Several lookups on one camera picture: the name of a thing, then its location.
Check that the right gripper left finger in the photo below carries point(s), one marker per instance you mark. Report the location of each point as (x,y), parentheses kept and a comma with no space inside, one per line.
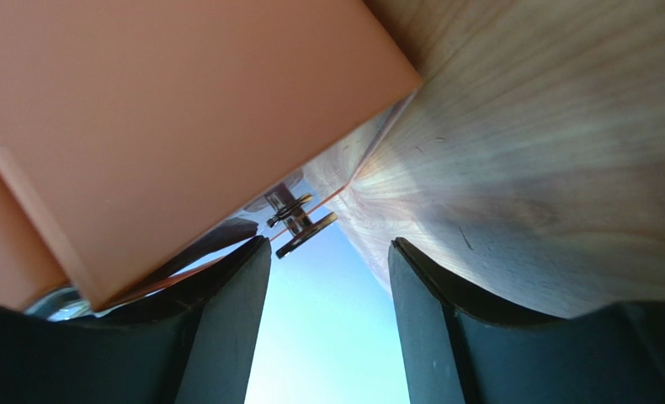
(192,342)

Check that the clear acrylic drawer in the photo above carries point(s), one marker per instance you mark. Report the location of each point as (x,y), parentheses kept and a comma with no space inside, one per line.
(289,209)

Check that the orange makeup drawer box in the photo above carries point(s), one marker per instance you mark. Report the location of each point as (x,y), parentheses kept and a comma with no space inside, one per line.
(129,129)

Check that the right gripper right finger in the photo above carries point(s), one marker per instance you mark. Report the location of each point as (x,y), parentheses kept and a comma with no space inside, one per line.
(463,344)

